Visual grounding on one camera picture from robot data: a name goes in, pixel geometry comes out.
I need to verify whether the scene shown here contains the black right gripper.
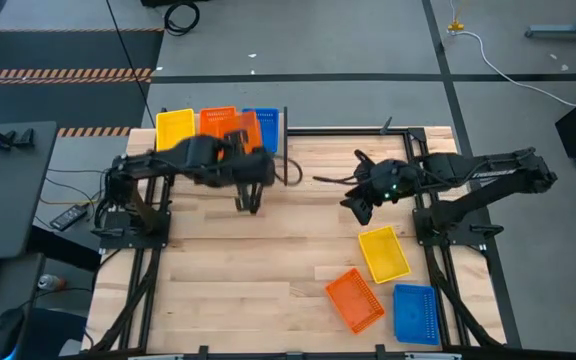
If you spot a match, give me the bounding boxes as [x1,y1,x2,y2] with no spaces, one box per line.
[340,158,422,226]

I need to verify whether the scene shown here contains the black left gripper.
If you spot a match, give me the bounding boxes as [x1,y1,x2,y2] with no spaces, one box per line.
[215,149,277,215]

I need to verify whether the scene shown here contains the yellow plastic basket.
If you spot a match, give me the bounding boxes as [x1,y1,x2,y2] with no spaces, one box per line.
[357,225,413,285]
[155,107,197,152]

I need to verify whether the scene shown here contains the orange plastic basket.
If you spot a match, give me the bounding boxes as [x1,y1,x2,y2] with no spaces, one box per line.
[216,110,265,155]
[324,267,387,335]
[198,105,239,141]

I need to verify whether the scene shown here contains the blue plastic basket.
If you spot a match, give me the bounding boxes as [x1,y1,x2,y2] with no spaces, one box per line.
[241,107,281,155]
[393,283,442,347]

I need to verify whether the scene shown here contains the black remote control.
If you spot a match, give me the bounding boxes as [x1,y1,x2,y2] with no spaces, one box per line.
[49,203,90,232]

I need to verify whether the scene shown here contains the drink can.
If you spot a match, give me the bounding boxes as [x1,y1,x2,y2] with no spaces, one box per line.
[37,273,67,293]

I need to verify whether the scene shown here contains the black hazard-edged floor mat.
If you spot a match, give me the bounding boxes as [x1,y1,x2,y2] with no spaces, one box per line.
[0,27,165,139]

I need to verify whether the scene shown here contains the dark grey desk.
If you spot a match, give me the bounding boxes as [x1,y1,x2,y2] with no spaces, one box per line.
[0,120,59,262]

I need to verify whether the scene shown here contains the grey metal table foot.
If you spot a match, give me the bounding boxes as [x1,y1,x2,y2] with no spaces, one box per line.
[524,0,576,40]

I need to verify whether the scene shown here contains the black computer mouse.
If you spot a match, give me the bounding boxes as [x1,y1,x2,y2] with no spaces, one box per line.
[0,306,27,360]

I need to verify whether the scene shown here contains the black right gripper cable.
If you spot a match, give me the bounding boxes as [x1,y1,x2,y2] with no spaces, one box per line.
[311,148,369,185]

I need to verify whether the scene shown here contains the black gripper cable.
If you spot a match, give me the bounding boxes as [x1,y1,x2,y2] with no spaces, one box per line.
[271,155,305,188]
[311,148,369,185]

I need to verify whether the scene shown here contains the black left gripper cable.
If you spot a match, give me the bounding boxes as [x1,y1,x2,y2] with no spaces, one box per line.
[271,155,305,188]

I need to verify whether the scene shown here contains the black aluminium rig frame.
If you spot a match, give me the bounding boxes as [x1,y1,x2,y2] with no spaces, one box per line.
[81,117,522,360]

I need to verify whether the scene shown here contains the thin black hanging cord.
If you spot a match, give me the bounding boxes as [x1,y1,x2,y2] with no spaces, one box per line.
[104,0,157,129]

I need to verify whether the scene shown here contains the coiled black cable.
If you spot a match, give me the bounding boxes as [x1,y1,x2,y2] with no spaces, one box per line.
[163,0,201,38]

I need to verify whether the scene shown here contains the white floor cable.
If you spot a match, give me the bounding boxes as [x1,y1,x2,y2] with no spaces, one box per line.
[447,29,576,109]

